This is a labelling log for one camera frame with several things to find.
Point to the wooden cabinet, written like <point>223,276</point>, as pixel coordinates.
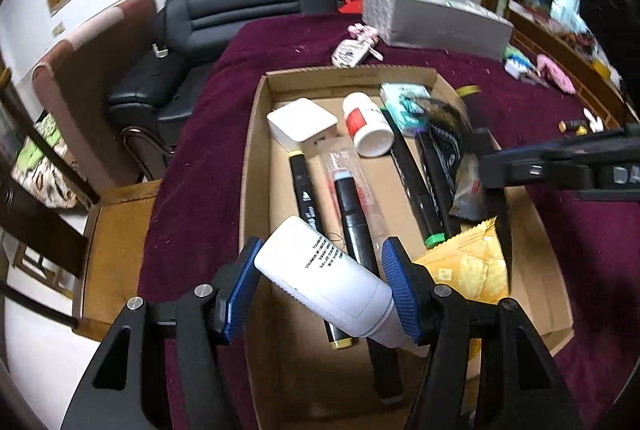
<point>560,55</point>

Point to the grey cardboard gift box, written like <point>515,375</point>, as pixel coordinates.
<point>440,25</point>

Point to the patterned seat cushion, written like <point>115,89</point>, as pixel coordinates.
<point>40,160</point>

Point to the brown cardboard tray box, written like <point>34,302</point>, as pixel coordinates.
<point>300,380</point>

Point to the black leather sofa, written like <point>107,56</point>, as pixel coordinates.
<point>225,15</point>

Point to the wall outlet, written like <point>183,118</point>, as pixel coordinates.
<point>58,29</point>

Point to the dark wooden chair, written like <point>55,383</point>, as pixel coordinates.
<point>120,255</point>

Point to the white plug adapter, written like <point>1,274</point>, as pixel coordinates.
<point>514,69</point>

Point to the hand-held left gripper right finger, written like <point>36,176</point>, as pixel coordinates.
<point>405,300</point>

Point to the yellow foil packet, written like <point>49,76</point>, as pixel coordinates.
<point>465,270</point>

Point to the white bottle black text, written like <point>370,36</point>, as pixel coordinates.
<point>325,290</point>

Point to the pink cloth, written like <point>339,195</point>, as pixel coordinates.
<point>555,75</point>

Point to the white cube charger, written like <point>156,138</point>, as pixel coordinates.
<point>300,122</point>

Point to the black marker green cap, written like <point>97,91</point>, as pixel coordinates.
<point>434,190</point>

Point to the black marker purple cap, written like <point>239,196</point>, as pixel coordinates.
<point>407,175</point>

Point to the black marker yellow cap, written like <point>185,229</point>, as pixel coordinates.
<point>305,195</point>

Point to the white bottle red label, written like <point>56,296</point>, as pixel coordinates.
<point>370,130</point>

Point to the black marker grey cap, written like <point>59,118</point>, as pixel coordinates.
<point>352,220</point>

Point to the clear snack packet black label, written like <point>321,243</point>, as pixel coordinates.
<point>450,145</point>

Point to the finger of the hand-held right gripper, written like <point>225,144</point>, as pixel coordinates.
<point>492,165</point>
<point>502,235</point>

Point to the pink key charm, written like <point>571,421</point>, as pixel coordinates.
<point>362,32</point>

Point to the blue cartoon tissue pack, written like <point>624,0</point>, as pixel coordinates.
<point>400,105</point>

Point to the clear pack red item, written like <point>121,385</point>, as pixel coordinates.
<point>327,165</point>

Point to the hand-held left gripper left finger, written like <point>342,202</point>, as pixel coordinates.
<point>242,292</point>

